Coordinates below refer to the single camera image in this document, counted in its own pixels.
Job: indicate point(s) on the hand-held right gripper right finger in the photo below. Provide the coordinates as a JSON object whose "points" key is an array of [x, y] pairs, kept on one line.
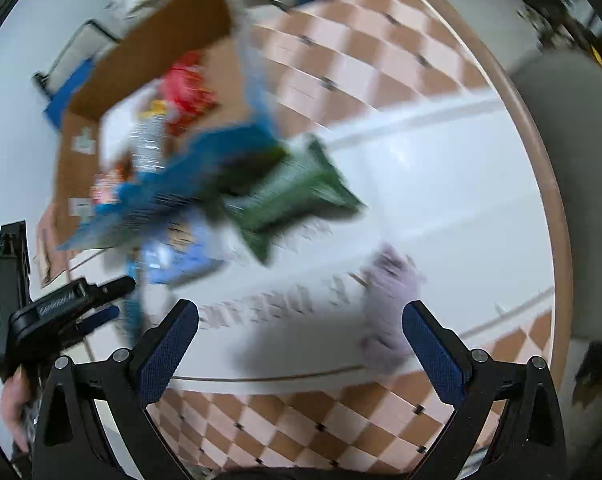
{"points": [[433, 355]]}

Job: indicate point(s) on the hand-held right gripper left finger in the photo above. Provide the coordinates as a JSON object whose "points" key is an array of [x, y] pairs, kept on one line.
{"points": [[165, 355]]}

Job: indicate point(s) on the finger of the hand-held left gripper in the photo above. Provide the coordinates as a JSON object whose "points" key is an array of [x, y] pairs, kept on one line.
{"points": [[113, 287], [101, 317]]}

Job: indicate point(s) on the purple fluffy cloth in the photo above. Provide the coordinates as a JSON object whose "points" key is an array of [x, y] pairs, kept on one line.
{"points": [[388, 300]]}

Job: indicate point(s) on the brown cardboard box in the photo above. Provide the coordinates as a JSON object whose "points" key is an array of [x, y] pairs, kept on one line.
{"points": [[181, 25]]}

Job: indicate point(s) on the person's left hand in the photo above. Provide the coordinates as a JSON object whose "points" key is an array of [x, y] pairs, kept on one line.
{"points": [[13, 400]]}

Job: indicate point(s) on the light blue packet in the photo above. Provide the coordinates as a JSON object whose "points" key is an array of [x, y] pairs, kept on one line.
{"points": [[186, 250]]}

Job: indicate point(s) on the small red white packet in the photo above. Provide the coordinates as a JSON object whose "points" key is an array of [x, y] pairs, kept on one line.
{"points": [[108, 185]]}

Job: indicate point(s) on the clear plastic bottle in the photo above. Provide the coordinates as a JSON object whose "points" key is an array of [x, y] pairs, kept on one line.
{"points": [[148, 145]]}

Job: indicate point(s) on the dark blue snack packet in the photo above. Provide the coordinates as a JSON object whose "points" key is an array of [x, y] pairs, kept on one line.
{"points": [[201, 165]]}

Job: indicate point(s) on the checkered white table mat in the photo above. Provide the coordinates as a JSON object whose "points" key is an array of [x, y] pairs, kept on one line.
{"points": [[431, 185]]}

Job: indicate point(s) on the green snack packet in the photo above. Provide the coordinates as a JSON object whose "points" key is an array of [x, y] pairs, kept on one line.
{"points": [[296, 190]]}

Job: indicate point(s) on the red snack packet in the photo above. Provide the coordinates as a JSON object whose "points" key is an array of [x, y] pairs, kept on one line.
{"points": [[188, 92]]}

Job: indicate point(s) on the round table with brown rim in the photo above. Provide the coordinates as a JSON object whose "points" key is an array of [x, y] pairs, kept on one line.
{"points": [[542, 152]]}

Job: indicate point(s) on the dark clutter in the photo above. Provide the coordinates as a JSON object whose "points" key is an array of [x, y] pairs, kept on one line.
{"points": [[576, 5]]}

